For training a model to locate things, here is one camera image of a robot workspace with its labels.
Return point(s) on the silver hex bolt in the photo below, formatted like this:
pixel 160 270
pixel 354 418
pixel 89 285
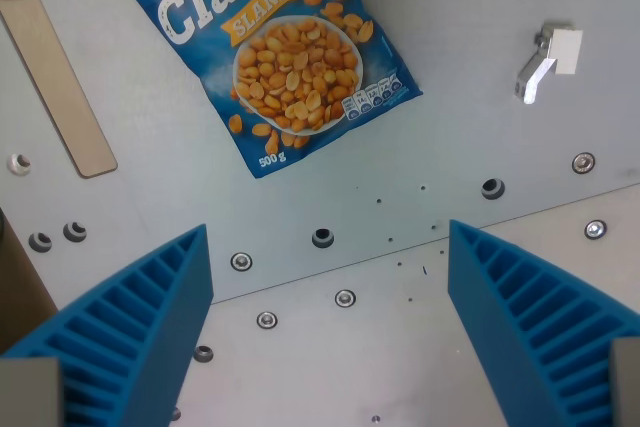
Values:
pixel 18 163
pixel 595 229
pixel 583 162
pixel 345 298
pixel 267 320
pixel 241 261

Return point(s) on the blue peanut snack bag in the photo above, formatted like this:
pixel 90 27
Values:
pixel 280 52

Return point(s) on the small metal angle bracket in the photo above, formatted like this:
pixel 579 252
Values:
pixel 547 59

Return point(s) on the beige flat wooden strip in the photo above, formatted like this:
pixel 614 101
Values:
pixel 47 67

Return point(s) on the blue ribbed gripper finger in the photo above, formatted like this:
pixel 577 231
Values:
pixel 530 317
pixel 125 327

